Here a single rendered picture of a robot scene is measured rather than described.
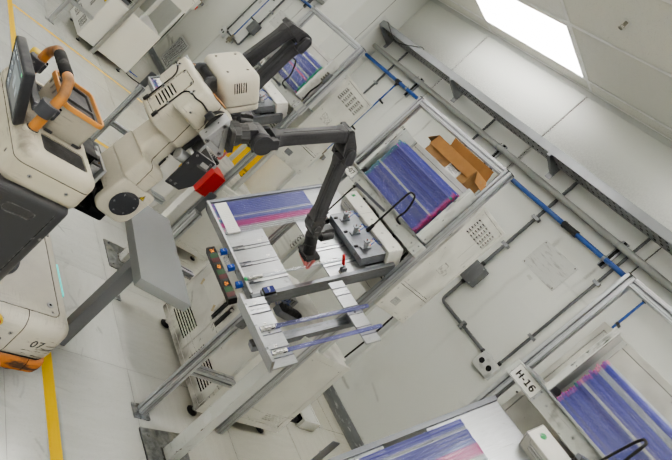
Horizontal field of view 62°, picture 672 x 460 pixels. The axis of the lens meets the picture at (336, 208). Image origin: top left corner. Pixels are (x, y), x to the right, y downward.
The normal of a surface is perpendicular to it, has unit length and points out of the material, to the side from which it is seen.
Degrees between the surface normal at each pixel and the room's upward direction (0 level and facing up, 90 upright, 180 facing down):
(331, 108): 90
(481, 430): 44
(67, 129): 92
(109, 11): 90
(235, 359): 90
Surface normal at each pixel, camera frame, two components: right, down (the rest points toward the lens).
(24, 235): 0.46, 0.62
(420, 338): -0.51, -0.46
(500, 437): 0.15, -0.80
